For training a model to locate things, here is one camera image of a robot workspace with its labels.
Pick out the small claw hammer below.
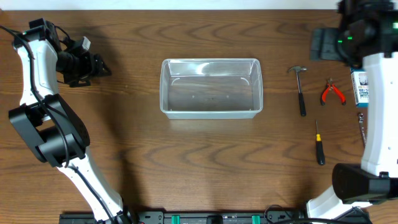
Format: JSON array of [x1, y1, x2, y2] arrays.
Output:
[[288, 65, 307, 116]]

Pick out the silver wrench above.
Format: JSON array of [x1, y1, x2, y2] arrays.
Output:
[[358, 113, 366, 147]]

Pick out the clear plastic container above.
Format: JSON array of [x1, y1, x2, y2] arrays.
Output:
[[159, 58, 264, 119]]

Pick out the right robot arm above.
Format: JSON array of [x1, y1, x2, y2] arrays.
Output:
[[302, 0, 397, 223]]

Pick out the blue white screw box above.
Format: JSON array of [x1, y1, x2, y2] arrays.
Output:
[[350, 68, 369, 108]]

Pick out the red handled pliers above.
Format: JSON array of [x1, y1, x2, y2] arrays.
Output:
[[320, 77, 347, 106]]

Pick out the yellow black screwdriver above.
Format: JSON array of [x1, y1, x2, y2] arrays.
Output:
[[315, 120, 326, 166]]

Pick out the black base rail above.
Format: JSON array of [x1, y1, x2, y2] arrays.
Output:
[[58, 208, 372, 224]]

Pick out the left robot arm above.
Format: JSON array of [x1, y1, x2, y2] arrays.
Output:
[[8, 18, 137, 223]]

